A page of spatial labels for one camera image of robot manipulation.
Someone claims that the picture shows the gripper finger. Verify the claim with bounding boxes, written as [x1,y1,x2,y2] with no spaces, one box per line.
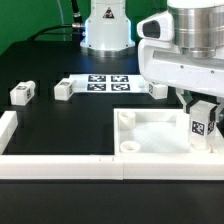
[215,98,224,123]
[176,89,193,112]

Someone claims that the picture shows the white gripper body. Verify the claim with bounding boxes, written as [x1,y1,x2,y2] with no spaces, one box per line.
[137,9,224,98]

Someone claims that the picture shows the white square table top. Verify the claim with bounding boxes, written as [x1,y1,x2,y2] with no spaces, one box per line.
[113,107,224,158]

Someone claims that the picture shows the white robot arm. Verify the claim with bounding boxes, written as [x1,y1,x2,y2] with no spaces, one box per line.
[80,0,224,122]

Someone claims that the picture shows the white U-shaped obstacle fence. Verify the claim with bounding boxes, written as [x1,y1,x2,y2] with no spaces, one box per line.
[0,111,224,180]

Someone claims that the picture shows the white marker base plate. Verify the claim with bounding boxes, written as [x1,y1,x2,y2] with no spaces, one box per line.
[69,74,146,93]

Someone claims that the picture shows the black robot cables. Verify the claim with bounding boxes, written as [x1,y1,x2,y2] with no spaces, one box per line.
[27,0,86,42]

